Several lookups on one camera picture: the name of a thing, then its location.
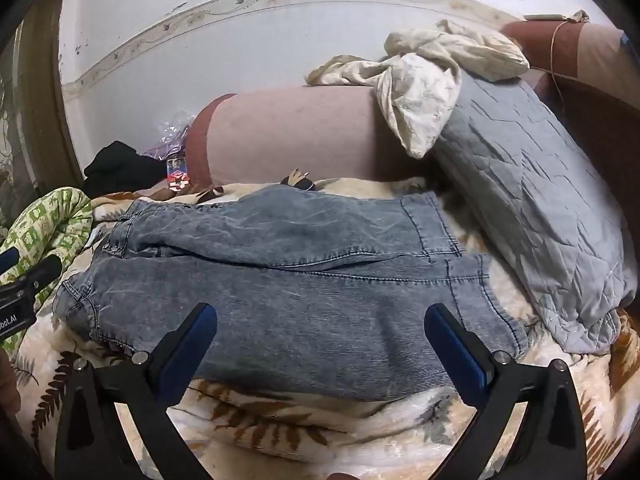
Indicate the red and blue packet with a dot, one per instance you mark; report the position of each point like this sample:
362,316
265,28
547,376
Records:
178,175

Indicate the black cloth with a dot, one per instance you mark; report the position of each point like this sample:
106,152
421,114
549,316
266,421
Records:
120,167

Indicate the black power plug adapter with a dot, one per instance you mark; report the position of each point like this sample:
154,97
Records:
299,181

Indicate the leaf printed blanket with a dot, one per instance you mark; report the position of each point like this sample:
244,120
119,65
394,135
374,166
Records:
300,430

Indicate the blue denim pants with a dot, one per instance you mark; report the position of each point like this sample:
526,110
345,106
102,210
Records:
300,310

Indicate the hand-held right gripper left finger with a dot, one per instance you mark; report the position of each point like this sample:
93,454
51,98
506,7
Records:
192,347

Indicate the grey quilted pillow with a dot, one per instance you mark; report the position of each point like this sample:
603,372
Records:
525,200

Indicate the cream crumpled cloth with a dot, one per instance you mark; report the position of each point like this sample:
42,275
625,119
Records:
415,90

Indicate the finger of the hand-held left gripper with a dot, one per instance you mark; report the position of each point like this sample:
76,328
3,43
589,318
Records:
44,269
9,260

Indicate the green patterned cloth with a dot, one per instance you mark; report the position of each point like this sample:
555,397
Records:
50,220

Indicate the brown door frame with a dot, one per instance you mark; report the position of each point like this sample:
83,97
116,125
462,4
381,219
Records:
40,110

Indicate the pink bolster cushion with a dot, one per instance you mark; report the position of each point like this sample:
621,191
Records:
300,130

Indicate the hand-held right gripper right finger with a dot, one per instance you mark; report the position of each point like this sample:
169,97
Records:
452,347

